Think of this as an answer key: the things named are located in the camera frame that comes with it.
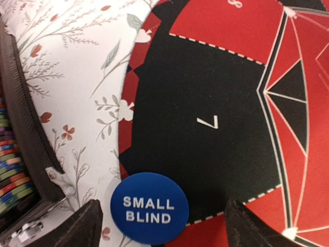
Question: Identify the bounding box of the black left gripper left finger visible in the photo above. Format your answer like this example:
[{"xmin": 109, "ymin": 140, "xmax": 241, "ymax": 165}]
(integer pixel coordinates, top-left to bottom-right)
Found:
[{"xmin": 27, "ymin": 199, "xmax": 103, "ymax": 246}]

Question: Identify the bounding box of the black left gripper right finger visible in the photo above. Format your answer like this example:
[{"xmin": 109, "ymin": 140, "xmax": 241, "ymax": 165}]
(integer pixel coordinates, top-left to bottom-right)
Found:
[{"xmin": 225, "ymin": 199, "xmax": 298, "ymax": 247}]

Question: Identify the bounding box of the blue small blind button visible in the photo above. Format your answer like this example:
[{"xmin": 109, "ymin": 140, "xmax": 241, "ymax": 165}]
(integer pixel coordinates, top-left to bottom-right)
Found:
[{"xmin": 109, "ymin": 172, "xmax": 189, "ymax": 245}]

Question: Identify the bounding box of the black poker chip case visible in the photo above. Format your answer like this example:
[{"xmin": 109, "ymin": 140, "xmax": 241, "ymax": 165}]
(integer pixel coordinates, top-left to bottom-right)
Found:
[{"xmin": 1, "ymin": 21, "xmax": 65, "ymax": 242}]

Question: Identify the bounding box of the far right chip row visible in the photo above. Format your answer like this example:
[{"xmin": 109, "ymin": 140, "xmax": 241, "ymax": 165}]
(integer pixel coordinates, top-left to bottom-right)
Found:
[{"xmin": 1, "ymin": 92, "xmax": 40, "ymax": 217}]

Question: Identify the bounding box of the round red black poker mat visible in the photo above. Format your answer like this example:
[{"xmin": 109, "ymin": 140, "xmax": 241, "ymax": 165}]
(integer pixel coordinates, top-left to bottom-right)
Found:
[{"xmin": 119, "ymin": 1, "xmax": 328, "ymax": 246}]

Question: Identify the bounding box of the floral white tablecloth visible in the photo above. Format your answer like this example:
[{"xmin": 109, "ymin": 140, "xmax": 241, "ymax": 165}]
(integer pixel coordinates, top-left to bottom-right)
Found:
[{"xmin": 1, "ymin": 1, "xmax": 156, "ymax": 246}]

